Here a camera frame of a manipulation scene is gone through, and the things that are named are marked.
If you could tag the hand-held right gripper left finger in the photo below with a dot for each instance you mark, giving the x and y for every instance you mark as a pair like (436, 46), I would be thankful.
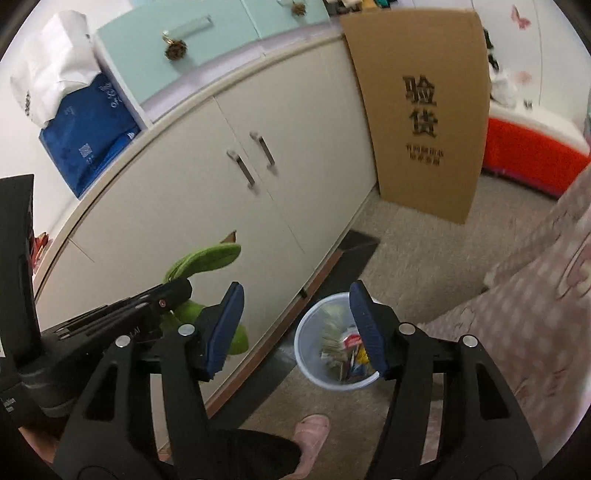
(224, 332)

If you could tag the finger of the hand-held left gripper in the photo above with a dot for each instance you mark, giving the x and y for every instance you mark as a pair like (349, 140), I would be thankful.
(138, 300)
(143, 323)

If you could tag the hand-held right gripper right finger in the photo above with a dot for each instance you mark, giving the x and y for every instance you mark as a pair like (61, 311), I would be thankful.
(369, 332)

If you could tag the small yellow packet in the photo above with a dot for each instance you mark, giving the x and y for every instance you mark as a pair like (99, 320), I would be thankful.
(364, 357)

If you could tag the blue white packet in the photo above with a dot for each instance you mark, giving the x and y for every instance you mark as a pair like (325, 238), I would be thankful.
(358, 371)

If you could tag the light blue plastic bin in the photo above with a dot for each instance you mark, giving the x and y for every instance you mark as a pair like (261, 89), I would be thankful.
(314, 355)

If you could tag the green artificial leaves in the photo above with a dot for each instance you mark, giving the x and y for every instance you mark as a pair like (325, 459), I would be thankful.
(207, 258)

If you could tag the dark floor mat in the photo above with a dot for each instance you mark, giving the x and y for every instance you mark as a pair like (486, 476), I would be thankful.
(360, 249)

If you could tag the red wrapper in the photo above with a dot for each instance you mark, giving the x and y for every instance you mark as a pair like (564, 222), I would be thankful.
(40, 249)

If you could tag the pink slipper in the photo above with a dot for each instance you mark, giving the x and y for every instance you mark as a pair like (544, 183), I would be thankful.
(311, 438)

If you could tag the white low cabinet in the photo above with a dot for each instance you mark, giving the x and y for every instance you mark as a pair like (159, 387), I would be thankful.
(184, 184)

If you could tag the person's black trouser leg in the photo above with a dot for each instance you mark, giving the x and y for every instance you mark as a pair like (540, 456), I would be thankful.
(254, 454)

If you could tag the pink checkered table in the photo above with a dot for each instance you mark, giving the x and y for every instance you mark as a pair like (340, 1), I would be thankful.
(531, 300)

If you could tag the blue shopping bag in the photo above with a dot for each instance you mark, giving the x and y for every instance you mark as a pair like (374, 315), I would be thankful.
(87, 138)

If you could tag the white paper bag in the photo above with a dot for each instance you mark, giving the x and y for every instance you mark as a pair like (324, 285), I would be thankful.
(46, 69)

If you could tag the red bench with white top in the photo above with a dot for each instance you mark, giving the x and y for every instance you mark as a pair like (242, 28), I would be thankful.
(531, 138)

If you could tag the pinecone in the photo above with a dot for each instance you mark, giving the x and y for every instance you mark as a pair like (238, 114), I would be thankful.
(298, 8)
(175, 50)

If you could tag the large teal drawer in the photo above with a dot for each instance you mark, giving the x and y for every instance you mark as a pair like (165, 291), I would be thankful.
(138, 46)

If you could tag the tall cardboard box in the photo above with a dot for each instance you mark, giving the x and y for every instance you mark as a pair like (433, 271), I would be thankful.
(415, 69)

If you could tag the white plastic bag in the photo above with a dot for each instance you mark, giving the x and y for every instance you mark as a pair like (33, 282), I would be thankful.
(503, 90)

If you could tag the faded pink butterfly sticker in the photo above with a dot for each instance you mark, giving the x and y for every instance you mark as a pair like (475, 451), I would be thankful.
(522, 76)

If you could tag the black cloth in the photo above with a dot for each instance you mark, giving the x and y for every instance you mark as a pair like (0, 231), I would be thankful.
(491, 50)

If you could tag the small teal drawer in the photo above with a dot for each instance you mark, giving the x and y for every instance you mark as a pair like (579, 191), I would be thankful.
(277, 23)

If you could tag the white wardrobe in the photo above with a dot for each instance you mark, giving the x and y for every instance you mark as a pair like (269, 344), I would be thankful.
(540, 50)

